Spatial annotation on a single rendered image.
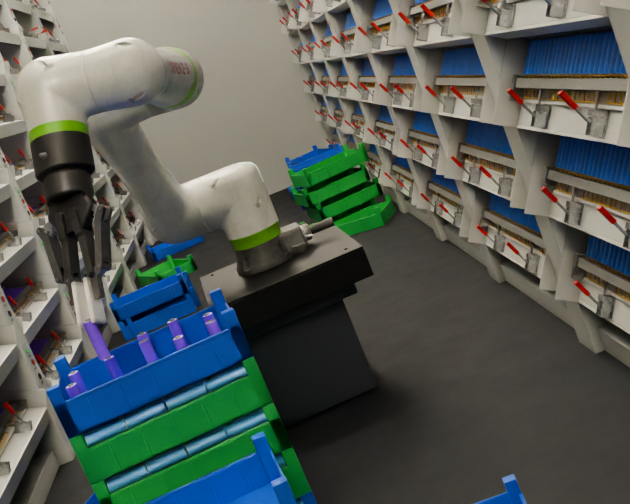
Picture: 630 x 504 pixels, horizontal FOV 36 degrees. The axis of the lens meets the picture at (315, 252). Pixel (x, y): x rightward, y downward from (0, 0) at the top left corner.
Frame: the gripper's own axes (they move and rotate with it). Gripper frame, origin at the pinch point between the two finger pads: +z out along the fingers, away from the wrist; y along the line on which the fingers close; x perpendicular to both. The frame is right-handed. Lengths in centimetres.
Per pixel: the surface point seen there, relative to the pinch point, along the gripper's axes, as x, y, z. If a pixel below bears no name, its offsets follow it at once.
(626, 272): -60, -71, 10
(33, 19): -272, 199, -222
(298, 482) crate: -20.5, -18.3, 33.0
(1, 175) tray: -125, 115, -81
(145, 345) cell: -9.8, -2.2, 7.1
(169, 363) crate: -4.7, -9.1, 11.6
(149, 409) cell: -5.3, -3.7, 17.5
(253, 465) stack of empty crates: -6.3, -18.7, 29.0
